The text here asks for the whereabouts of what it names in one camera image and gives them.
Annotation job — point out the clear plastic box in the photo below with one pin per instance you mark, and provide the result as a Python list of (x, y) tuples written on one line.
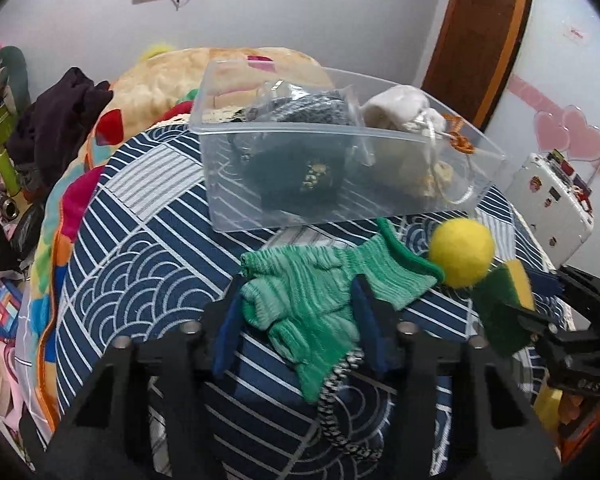
[(280, 217)]

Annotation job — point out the brown wooden door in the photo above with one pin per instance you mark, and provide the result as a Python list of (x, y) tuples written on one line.
[(475, 35)]

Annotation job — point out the blue white patterned blanket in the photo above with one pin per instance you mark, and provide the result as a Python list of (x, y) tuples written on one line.
[(145, 240)]

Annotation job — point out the green bottle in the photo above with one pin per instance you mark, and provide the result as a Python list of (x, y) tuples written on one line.
[(6, 172)]

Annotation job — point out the black cloth with gold emblem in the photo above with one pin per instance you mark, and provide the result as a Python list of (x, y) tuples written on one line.
[(290, 170)]

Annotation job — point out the dark purple garment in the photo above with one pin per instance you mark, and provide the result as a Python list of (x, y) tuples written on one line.
[(55, 120)]

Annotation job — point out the pink heart wall decoration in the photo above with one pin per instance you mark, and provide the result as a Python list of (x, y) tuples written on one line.
[(570, 132)]

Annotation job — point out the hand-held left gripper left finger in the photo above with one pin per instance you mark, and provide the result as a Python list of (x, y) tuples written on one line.
[(226, 332)]

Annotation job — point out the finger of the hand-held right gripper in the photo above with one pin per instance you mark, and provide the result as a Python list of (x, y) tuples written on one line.
[(544, 280), (532, 324)]

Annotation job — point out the black bag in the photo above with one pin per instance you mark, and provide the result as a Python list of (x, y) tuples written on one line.
[(0, 245)]

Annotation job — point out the green knitted glove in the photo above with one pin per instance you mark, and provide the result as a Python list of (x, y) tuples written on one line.
[(305, 290)]

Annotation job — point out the beige plush pillow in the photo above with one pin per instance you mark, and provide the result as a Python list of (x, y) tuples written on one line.
[(170, 77)]

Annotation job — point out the green yellow sponge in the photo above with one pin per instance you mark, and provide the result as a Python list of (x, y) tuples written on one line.
[(500, 310)]

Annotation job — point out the grey knitted cloth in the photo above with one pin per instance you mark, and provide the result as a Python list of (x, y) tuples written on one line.
[(310, 107)]

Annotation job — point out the colourful printed blanket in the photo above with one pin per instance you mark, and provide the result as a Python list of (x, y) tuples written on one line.
[(45, 270)]

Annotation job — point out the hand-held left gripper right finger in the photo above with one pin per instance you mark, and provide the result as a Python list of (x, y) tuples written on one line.
[(367, 322)]

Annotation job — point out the cream soft cloth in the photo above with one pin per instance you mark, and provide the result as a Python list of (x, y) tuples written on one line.
[(400, 105)]

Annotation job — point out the white suitcase with stickers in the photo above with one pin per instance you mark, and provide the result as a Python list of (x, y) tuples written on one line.
[(545, 200)]

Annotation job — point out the yellow felt ball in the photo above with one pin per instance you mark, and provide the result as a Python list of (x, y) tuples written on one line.
[(462, 252)]

